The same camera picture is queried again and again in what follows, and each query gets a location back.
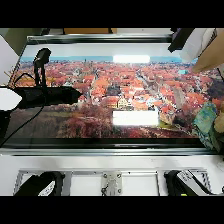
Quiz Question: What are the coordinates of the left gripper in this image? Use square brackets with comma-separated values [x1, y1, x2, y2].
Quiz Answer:
[49, 86, 83, 105]

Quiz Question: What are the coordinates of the black garment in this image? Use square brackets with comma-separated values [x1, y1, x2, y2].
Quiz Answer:
[167, 28, 196, 54]

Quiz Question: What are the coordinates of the white garment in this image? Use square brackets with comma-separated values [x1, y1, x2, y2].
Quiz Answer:
[179, 28, 218, 64]

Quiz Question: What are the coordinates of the blue-green patterned garment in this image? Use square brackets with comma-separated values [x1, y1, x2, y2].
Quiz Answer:
[191, 101, 224, 153]

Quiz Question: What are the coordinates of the brown garment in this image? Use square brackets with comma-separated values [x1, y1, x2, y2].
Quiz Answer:
[191, 29, 224, 74]

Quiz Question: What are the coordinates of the black cable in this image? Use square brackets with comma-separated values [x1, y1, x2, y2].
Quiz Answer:
[0, 103, 45, 148]

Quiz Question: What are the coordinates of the silver frame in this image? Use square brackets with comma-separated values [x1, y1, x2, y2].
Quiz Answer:
[0, 32, 224, 197]

